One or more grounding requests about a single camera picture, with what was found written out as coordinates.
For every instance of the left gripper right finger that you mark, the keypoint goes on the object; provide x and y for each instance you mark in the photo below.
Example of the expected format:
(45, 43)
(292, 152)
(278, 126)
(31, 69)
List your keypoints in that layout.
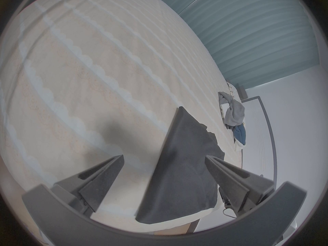
(228, 181)

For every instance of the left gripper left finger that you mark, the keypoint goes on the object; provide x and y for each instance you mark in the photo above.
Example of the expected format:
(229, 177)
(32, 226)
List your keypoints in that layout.
(102, 178)

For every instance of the black T-shirt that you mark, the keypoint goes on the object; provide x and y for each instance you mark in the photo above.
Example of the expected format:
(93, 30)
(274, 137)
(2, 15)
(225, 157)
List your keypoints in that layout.
(179, 168)

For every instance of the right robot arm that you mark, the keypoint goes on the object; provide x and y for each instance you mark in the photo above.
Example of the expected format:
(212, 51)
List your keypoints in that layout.
(225, 198)

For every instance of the pile of clothes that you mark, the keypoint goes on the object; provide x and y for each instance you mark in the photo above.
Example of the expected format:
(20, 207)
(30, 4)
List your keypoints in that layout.
(234, 114)

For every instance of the bed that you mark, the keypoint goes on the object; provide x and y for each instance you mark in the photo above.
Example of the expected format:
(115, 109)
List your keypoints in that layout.
(102, 73)

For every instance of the white printed pillow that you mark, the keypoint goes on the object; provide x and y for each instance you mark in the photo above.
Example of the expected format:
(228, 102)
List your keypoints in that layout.
(233, 91)

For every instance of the grey bedside table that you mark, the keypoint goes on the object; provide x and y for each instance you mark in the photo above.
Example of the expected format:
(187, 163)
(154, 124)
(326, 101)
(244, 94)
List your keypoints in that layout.
(242, 91)

